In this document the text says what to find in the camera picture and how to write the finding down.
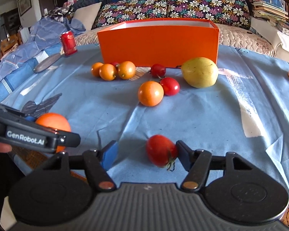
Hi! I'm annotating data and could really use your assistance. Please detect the red soda can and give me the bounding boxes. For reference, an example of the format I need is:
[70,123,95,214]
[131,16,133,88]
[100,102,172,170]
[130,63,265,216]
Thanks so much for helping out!
[60,30,78,57]

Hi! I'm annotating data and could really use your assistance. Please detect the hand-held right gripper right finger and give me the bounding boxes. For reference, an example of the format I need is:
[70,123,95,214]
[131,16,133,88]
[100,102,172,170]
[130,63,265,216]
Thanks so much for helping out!
[176,140,254,190]

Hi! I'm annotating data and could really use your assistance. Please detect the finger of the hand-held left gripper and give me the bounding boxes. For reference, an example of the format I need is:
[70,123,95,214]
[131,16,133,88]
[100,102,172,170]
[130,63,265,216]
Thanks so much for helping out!
[0,101,37,126]
[47,130,81,148]

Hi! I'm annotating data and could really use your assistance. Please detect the wooden chair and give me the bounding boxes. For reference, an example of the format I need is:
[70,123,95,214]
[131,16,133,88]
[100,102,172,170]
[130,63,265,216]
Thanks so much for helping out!
[0,32,23,56]

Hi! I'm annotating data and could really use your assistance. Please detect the framed wall picture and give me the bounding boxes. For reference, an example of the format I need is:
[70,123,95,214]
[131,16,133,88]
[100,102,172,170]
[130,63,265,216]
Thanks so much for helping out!
[17,0,31,14]

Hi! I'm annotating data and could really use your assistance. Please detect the large yellow-green pear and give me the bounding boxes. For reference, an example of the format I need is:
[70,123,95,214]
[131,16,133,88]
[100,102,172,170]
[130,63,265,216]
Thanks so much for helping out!
[181,57,219,89]

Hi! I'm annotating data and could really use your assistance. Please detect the beige quilted bed cover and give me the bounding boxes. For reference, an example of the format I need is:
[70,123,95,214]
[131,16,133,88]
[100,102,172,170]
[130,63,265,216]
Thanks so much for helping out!
[73,23,275,58]

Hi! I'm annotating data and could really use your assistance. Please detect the dark blue patterned cushion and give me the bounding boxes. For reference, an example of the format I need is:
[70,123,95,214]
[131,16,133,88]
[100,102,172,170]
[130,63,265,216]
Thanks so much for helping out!
[72,0,111,12]

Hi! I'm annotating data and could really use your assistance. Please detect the light blue tablecloth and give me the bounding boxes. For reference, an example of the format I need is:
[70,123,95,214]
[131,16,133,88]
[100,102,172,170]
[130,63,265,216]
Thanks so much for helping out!
[0,42,289,205]

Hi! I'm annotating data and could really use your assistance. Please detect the large orange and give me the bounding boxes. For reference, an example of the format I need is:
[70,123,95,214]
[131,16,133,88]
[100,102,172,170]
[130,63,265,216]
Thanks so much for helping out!
[35,113,72,153]

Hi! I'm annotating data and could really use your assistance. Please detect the grey flat metal tool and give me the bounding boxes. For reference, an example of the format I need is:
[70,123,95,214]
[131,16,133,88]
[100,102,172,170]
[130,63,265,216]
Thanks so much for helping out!
[33,53,61,74]

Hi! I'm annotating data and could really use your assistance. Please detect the orange cardboard box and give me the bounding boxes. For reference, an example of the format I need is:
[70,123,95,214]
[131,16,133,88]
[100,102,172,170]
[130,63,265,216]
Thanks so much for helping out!
[97,18,220,68]

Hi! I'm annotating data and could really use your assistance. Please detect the small orange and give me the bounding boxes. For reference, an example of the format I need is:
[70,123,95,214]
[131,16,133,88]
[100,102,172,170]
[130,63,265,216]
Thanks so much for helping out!
[99,63,118,81]
[118,61,136,80]
[137,80,164,107]
[91,62,104,78]

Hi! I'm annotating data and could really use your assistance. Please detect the stack of books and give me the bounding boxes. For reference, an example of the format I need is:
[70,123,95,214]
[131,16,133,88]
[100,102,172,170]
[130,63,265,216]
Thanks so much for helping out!
[251,0,289,21]

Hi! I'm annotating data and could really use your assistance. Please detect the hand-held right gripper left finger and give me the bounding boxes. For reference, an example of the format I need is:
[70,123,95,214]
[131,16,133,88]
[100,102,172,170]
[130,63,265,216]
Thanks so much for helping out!
[39,140,119,191]

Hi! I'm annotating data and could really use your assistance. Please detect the blue striped shirt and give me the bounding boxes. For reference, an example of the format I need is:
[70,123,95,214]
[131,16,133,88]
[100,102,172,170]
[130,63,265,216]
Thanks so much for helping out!
[0,17,87,83]

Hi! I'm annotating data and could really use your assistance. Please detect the floral cushion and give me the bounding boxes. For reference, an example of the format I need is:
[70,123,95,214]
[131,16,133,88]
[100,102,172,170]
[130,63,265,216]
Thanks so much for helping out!
[167,0,252,30]
[92,0,168,30]

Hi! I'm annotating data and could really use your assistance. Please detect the white pillow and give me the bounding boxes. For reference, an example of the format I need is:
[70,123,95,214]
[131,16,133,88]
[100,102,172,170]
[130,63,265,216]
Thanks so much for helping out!
[72,2,102,32]

